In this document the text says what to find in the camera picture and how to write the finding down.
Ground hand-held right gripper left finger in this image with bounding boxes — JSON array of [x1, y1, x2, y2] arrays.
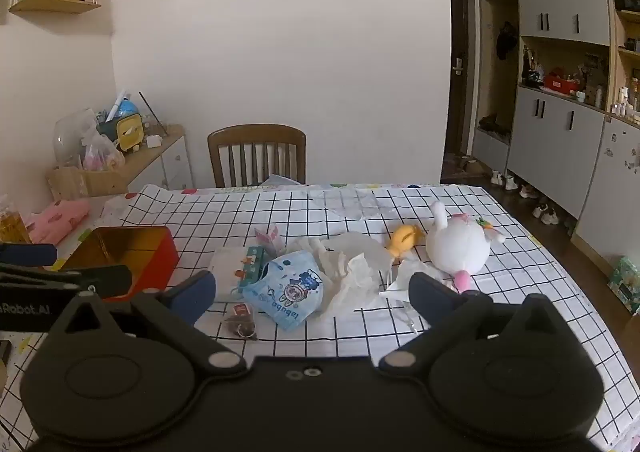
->
[[47, 271, 248, 380]]

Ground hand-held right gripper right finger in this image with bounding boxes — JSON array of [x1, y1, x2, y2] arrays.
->
[[377, 273, 576, 380]]

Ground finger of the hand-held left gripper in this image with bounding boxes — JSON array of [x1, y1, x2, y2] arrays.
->
[[0, 243, 59, 267], [0, 265, 134, 301]]

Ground small clear tea bag packet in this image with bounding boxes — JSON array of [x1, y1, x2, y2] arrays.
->
[[222, 302, 259, 341]]

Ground red metal box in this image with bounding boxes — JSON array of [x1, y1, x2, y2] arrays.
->
[[60, 226, 180, 301]]

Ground yellow duck plush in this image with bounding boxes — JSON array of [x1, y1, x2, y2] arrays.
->
[[386, 224, 426, 261]]

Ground white gauze cloth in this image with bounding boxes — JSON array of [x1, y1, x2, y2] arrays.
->
[[287, 232, 396, 315]]

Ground pink white paper packet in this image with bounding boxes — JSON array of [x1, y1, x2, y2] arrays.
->
[[254, 226, 287, 255]]

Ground blue printed face mask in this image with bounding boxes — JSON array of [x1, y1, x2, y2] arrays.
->
[[231, 252, 327, 331]]

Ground clear plastic bag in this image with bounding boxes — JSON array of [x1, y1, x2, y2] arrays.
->
[[310, 189, 387, 223]]

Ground yellow drink bottle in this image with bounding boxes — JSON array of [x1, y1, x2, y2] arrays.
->
[[0, 194, 32, 243]]

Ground pink printed cloth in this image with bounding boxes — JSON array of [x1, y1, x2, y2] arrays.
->
[[25, 199, 93, 245]]

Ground white bunny plush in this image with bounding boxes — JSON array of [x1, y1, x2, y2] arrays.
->
[[425, 201, 507, 293]]

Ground white teal illustrated box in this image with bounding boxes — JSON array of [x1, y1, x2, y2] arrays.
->
[[209, 246, 276, 290]]

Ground cardboard box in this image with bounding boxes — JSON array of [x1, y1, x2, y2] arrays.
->
[[47, 166, 131, 200]]

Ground black white checked tablecloth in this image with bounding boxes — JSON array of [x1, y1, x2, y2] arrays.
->
[[0, 183, 608, 452]]

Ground plastic bag of pink sweets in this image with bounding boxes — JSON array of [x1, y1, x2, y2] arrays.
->
[[81, 134, 126, 171]]

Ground white wooden side cabinet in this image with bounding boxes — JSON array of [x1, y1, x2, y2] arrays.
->
[[117, 124, 195, 193]]

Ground wooden chair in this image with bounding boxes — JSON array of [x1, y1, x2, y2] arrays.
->
[[207, 124, 307, 187]]

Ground thin black stick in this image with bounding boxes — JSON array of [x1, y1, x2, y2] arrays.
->
[[138, 92, 169, 137]]

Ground dark shoes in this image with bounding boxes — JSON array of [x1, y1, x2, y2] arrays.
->
[[477, 114, 511, 135]]

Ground green printed box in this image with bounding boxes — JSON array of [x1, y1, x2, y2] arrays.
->
[[607, 257, 640, 315]]

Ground dark door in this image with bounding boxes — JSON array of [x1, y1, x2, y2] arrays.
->
[[444, 0, 475, 157]]

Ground red basket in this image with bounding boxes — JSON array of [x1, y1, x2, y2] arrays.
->
[[543, 74, 576, 95]]

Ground row of white bottles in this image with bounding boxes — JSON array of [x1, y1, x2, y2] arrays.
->
[[610, 76, 640, 125]]

